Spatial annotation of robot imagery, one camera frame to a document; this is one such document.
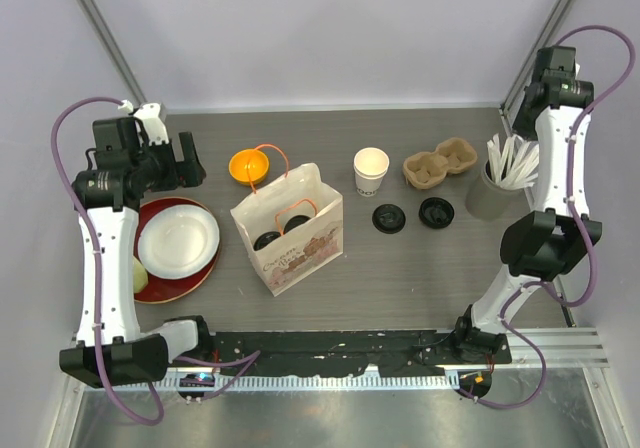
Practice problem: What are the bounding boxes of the brown paper bag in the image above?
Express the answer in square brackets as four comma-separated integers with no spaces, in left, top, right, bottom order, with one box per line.
[230,163,344,296]

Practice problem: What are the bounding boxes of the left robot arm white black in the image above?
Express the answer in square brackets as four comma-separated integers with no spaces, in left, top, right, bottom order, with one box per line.
[59,116,214,388]

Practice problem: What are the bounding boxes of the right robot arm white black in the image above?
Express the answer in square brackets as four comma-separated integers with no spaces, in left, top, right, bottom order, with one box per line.
[449,45,602,363]

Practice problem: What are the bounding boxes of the orange bowl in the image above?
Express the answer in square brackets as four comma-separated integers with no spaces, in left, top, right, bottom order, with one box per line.
[228,149,270,186]

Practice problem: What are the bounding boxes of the white plate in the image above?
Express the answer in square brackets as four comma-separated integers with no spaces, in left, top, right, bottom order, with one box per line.
[137,204,220,280]

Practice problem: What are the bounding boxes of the bundle of wrapped straws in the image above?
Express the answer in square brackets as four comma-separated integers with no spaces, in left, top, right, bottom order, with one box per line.
[486,134,539,191]

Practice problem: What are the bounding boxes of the yellow green mug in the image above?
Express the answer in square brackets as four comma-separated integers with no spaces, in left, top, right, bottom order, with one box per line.
[133,257,149,294]

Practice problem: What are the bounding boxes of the red plate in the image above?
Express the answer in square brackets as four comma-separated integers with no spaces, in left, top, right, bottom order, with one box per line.
[134,197,220,304]

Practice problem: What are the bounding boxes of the grey straw holder cup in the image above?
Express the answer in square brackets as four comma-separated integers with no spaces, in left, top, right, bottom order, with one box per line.
[465,162,521,221]

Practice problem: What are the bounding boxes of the cardboard cup carrier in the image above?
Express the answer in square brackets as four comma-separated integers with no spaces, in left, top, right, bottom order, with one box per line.
[402,137,478,190]

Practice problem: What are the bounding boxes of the loose black lid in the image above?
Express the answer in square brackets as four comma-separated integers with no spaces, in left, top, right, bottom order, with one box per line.
[418,197,455,229]

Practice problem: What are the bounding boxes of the stack of white paper cups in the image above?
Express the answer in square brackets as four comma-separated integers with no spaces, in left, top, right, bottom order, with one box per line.
[353,147,390,197]

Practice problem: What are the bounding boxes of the stack of black lids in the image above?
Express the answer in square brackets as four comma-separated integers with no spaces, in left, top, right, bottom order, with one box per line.
[372,204,406,234]

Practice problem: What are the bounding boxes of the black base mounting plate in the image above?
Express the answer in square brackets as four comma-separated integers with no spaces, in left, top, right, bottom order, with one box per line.
[174,330,512,378]

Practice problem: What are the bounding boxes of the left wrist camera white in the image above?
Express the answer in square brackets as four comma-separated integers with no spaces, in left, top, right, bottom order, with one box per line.
[118,100,170,146]

